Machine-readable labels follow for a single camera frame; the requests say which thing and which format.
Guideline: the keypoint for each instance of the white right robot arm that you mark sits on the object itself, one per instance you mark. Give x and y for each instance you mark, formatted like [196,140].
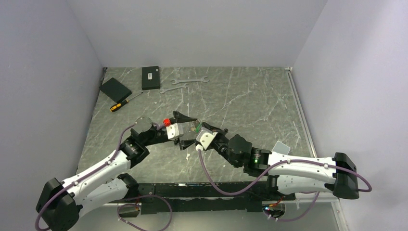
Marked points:
[291,174]

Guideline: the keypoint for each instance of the flat black box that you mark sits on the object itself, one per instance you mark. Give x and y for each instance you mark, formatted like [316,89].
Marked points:
[115,90]

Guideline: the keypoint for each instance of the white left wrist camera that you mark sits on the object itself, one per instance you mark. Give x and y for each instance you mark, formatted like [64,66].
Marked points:
[174,131]

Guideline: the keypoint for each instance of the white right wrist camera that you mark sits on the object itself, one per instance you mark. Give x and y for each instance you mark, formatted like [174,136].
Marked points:
[204,138]

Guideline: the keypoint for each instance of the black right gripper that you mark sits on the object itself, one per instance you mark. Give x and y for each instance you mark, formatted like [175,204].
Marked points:
[220,131]

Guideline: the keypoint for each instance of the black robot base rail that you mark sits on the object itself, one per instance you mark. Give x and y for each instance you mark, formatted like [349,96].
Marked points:
[200,196]

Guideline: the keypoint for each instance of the green key tag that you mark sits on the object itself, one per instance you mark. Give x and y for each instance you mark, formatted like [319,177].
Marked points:
[198,127]

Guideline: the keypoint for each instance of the white square device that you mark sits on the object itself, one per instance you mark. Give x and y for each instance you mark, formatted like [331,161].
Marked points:
[281,148]

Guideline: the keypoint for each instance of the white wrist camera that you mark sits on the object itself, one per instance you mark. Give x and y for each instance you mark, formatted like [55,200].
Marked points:
[174,131]
[204,138]

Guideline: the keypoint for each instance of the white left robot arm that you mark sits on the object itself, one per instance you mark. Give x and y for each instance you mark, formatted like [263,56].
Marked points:
[63,202]

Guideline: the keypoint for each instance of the small silver wrench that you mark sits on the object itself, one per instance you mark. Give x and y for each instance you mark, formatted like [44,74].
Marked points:
[162,91]

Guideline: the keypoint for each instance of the black network switch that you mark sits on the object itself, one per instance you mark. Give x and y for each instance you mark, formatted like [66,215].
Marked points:
[150,78]

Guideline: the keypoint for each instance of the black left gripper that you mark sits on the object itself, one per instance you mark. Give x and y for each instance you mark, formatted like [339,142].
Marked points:
[179,118]

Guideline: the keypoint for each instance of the yellow black screwdriver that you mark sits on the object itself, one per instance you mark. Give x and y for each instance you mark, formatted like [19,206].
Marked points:
[119,105]

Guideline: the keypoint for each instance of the large silver wrench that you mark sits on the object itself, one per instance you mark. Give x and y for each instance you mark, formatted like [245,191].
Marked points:
[182,81]

